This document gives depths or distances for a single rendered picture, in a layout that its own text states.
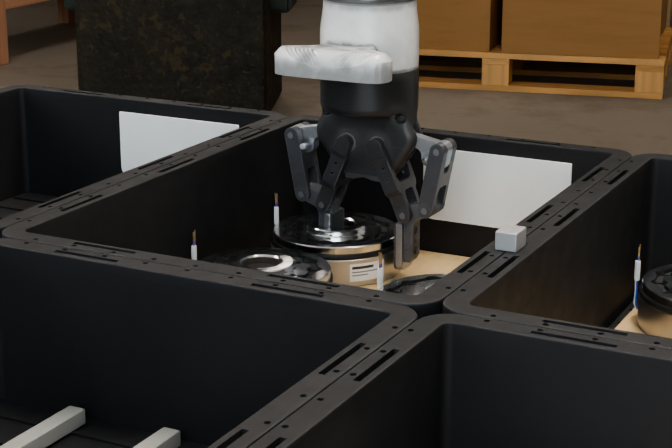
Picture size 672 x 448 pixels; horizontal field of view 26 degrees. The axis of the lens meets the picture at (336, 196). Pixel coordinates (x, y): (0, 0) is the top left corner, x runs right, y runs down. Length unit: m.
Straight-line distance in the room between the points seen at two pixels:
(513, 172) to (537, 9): 4.92
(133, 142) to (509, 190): 0.36
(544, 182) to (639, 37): 4.93
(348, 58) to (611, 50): 5.07
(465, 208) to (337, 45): 0.19
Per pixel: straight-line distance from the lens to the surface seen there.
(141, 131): 1.32
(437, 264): 1.17
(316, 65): 1.04
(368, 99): 1.08
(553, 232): 0.92
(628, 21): 6.07
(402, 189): 1.11
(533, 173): 1.15
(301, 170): 1.14
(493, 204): 1.17
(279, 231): 1.15
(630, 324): 1.06
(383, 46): 1.07
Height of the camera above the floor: 1.19
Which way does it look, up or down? 15 degrees down
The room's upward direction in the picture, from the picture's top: straight up
